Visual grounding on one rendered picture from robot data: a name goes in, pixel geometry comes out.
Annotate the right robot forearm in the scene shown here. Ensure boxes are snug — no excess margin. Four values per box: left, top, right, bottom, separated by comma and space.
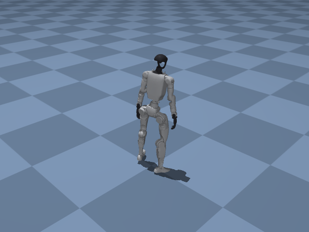
169, 95, 177, 116

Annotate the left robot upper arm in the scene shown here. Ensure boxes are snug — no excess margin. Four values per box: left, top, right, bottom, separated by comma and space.
140, 71, 149, 93

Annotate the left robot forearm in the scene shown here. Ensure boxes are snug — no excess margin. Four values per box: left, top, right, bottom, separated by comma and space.
136, 90, 144, 107

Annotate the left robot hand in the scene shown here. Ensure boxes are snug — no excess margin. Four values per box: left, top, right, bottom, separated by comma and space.
136, 103, 141, 119

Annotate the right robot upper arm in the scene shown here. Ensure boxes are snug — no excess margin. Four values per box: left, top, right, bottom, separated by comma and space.
165, 75, 174, 101

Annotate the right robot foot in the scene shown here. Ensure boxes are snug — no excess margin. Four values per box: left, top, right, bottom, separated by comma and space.
154, 167, 170, 173

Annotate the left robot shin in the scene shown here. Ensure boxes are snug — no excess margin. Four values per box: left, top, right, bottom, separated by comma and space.
138, 130, 145, 155

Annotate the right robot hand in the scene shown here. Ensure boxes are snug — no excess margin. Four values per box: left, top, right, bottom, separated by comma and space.
171, 114, 177, 129

